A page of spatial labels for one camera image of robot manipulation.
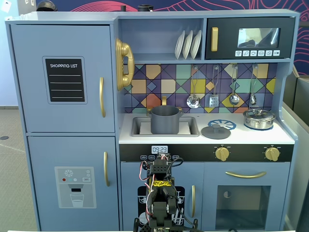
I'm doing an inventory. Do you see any red black robot base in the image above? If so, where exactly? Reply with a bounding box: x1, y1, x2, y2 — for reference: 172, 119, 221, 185
134, 217, 199, 230

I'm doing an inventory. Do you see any black shopping list board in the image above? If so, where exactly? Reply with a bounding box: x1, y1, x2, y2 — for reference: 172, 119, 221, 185
42, 56, 88, 105

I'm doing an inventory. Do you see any gray pot lid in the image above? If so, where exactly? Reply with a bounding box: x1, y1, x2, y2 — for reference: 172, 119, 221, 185
201, 124, 232, 140

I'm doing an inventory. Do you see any black toy microwave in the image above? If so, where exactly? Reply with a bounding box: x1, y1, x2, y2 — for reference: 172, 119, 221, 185
205, 17, 295, 60

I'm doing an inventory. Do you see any black ring-shaped device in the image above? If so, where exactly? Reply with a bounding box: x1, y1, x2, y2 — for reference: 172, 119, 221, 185
137, 4, 154, 13

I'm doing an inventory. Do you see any steel skimmer spoon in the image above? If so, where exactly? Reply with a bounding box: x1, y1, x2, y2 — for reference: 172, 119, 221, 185
186, 65, 201, 109

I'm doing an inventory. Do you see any black helmet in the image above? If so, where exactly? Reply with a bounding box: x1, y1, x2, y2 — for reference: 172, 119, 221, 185
36, 0, 58, 12

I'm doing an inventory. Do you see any fridge door with dispenser decal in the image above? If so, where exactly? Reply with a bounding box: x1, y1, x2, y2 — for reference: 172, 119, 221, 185
27, 135, 119, 232

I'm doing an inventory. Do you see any fridge door with shopping list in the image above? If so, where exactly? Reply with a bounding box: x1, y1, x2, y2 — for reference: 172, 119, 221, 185
10, 24, 116, 133

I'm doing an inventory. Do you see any blue toy kitchen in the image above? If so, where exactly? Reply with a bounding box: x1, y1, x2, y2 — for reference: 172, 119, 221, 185
5, 9, 300, 232

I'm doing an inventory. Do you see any white toy plate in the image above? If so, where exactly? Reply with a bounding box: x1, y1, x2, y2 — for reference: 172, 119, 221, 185
190, 29, 202, 59
174, 30, 186, 60
183, 30, 194, 60

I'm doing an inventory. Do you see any gold toy telephone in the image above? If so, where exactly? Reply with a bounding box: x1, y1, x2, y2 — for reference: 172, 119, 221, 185
114, 38, 135, 91

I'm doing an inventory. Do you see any steel ladle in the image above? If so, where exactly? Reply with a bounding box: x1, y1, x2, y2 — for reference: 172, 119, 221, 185
228, 64, 240, 106

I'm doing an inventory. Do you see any gold stove knob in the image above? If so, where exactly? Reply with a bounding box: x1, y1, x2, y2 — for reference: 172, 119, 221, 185
265, 146, 281, 162
214, 146, 230, 162

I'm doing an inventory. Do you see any small steel spoon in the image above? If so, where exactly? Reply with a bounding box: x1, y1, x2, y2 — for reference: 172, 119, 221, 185
249, 64, 258, 106

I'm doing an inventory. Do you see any gold microwave handle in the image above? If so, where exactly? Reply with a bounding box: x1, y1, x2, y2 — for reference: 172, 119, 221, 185
211, 27, 219, 52

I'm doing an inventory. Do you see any steel cooking pot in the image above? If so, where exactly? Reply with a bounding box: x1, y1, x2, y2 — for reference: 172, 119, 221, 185
243, 115, 277, 130

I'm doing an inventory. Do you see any gray pot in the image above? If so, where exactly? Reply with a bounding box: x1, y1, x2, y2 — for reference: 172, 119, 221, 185
147, 105, 184, 134

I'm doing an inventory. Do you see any gold toy faucet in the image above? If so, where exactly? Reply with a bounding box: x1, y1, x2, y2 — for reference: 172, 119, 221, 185
145, 96, 184, 116

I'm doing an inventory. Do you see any gold dishwasher door handle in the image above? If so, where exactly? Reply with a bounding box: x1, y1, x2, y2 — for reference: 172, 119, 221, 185
191, 185, 196, 218

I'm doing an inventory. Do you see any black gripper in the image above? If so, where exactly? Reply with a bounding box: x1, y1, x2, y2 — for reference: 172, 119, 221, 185
149, 158, 172, 181

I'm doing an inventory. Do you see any gold fridge door handle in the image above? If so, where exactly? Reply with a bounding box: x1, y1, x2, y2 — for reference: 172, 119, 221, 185
103, 151, 111, 187
99, 76, 107, 118

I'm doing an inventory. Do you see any grey toy sink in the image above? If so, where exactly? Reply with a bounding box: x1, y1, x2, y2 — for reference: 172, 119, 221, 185
131, 116, 200, 138

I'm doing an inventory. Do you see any steel slotted spatula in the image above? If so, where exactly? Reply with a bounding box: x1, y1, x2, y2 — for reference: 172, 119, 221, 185
209, 65, 220, 108

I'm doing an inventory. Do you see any gold oven handle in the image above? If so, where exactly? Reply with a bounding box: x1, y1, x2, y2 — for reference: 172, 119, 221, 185
225, 171, 267, 179

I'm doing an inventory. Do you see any blue oven door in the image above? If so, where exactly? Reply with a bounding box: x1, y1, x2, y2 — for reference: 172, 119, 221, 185
203, 162, 292, 230

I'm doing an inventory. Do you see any blue dishwasher door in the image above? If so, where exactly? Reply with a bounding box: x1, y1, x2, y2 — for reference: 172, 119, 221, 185
120, 161, 204, 231

